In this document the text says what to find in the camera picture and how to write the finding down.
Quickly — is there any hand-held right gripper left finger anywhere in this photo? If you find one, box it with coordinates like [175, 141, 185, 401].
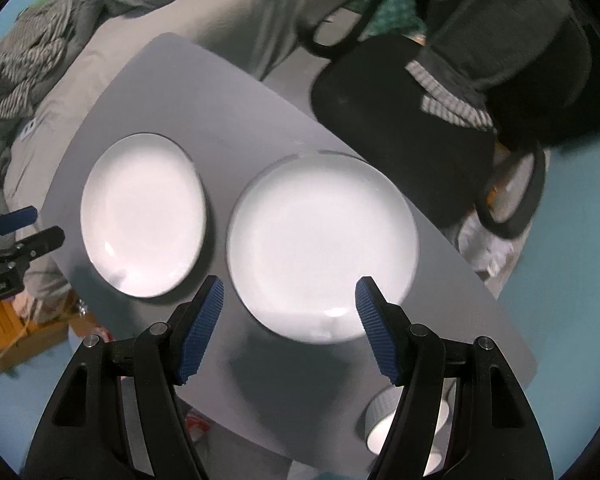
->
[17, 275, 225, 480]

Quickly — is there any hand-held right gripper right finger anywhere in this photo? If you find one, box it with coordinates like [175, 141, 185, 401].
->
[355, 276, 556, 480]

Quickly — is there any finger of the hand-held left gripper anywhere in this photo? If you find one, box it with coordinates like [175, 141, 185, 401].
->
[0, 226, 65, 267]
[0, 206, 39, 238]

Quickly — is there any white ribbed bowl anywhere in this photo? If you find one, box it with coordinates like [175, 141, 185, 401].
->
[364, 385, 452, 455]

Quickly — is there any white plate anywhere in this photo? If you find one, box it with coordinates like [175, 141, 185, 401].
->
[226, 152, 421, 344]
[80, 132, 207, 299]

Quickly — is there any wooden box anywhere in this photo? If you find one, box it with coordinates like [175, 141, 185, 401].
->
[0, 299, 72, 380]

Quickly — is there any red white packet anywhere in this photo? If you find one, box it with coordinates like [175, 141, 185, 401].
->
[186, 406, 212, 442]

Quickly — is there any white plastic bag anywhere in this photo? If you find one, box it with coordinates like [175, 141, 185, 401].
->
[457, 205, 513, 278]

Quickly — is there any striped cloth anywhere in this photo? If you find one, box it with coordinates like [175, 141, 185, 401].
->
[0, 0, 88, 117]

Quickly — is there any black office chair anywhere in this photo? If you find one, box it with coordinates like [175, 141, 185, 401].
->
[300, 0, 598, 241]

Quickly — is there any grey-green cloth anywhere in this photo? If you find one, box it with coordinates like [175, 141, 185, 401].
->
[42, 0, 133, 66]

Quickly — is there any grey garment with striped cuff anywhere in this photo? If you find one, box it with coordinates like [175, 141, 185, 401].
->
[405, 0, 583, 132]

